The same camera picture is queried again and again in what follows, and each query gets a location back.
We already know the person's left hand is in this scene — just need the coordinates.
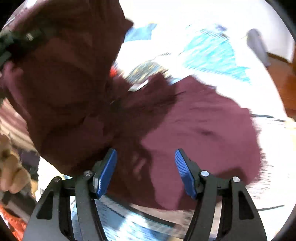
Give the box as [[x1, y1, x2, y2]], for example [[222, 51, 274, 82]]
[[1, 134, 31, 194]]

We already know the maroon polo shirt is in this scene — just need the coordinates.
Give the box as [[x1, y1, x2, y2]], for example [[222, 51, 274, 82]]
[[1, 1, 260, 210]]

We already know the brown wooden door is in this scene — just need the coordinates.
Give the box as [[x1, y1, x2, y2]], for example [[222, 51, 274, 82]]
[[267, 53, 295, 120]]

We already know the blue patchwork bedspread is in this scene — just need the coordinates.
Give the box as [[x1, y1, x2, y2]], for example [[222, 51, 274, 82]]
[[36, 22, 296, 241]]

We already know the red folded garment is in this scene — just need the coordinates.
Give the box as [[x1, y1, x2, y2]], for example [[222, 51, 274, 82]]
[[1, 205, 27, 241]]

